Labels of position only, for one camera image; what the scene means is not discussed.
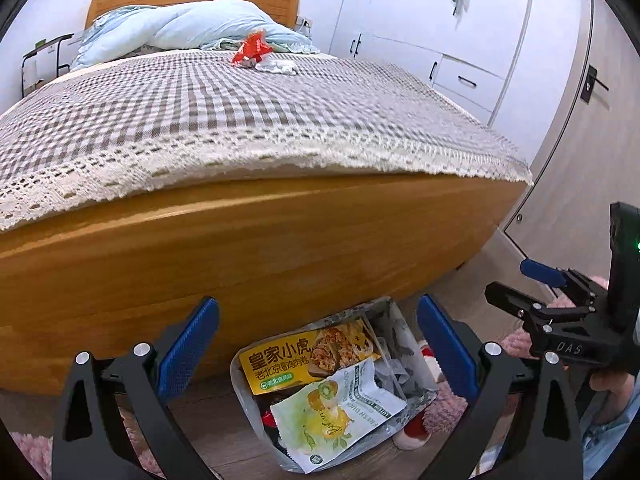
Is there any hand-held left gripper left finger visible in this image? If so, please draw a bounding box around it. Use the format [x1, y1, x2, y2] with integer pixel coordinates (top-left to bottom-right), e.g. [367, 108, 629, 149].
[51, 296, 221, 480]

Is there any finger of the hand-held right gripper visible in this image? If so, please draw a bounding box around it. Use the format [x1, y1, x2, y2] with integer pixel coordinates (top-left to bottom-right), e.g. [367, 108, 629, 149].
[484, 282, 608, 333]
[520, 259, 608, 306]

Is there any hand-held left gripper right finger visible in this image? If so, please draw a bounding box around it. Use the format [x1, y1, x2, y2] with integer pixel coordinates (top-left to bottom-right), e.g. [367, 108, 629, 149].
[416, 294, 585, 480]

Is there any floral print trash bin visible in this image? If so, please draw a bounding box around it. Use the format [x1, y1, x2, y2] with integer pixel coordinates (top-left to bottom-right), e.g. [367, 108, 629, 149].
[230, 296, 442, 475]

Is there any yellow snack packet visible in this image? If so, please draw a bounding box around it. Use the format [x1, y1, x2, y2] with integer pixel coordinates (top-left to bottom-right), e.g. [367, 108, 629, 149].
[238, 317, 383, 397]

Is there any white fruit print pouch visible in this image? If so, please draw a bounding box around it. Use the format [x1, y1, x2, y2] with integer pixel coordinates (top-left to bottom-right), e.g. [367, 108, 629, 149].
[270, 359, 408, 475]

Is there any person's right hand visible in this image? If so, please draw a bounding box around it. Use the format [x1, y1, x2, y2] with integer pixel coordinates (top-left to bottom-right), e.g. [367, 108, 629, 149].
[589, 367, 640, 426]

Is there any pink fluffy slipper right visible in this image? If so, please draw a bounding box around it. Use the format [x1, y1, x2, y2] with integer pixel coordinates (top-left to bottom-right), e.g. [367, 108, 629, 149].
[422, 272, 608, 428]

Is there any pink fluffy slipper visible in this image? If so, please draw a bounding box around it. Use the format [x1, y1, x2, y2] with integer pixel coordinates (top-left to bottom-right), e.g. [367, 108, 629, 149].
[422, 272, 608, 428]
[0, 410, 168, 480]

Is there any translucent white bin liner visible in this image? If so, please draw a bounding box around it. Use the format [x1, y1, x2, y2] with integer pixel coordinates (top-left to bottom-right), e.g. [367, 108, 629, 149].
[230, 342, 301, 473]

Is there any white red slipper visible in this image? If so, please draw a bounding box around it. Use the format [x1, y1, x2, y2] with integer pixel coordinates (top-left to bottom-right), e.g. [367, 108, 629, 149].
[392, 337, 442, 452]

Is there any person's light blue jacket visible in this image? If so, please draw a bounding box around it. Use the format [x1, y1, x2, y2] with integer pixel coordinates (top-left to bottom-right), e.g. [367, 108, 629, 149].
[580, 375, 640, 480]

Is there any grey wooden door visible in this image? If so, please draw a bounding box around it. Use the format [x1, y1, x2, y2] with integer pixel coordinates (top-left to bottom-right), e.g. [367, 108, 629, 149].
[487, 0, 640, 311]

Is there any pink fluffy slipper left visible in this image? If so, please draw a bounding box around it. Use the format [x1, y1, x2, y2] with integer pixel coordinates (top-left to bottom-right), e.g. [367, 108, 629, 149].
[0, 410, 168, 480]

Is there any checkered lace-edged bedspread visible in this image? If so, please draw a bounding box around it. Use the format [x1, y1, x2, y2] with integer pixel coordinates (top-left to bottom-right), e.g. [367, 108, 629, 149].
[0, 50, 535, 233]

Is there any white wardrobe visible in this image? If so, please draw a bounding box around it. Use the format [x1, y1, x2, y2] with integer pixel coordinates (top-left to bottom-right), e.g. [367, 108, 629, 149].
[327, 0, 536, 128]

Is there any white crumpled tissue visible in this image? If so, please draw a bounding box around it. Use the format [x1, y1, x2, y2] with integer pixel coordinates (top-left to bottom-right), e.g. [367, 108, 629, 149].
[255, 58, 299, 76]

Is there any orange red snack packet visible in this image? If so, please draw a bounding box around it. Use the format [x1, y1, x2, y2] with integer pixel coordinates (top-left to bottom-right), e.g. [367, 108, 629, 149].
[231, 31, 274, 67]

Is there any frilled light blue pillow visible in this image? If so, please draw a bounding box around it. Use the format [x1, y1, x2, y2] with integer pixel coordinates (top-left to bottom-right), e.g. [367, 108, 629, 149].
[70, 10, 166, 72]

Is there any light blue quilt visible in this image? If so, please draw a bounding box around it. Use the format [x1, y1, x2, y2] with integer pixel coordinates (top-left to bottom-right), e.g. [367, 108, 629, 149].
[150, 0, 321, 56]

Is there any black bedside table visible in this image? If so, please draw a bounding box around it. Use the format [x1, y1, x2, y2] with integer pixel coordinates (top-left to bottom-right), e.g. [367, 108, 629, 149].
[21, 34, 76, 98]

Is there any black door handle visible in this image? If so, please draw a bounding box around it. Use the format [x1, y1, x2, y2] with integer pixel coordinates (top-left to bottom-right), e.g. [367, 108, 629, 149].
[584, 65, 609, 107]

